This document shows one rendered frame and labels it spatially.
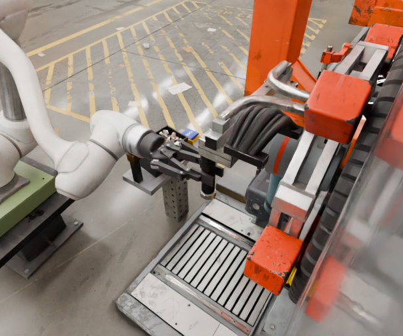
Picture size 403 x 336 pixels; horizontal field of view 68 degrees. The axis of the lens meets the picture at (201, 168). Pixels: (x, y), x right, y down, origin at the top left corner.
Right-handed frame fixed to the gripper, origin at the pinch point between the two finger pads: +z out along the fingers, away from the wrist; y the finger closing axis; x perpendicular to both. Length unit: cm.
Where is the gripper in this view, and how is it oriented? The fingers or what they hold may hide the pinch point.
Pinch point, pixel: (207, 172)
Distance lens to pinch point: 76.4
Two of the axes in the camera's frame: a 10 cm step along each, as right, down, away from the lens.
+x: 0.0, -7.3, -6.8
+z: 8.2, 3.9, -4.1
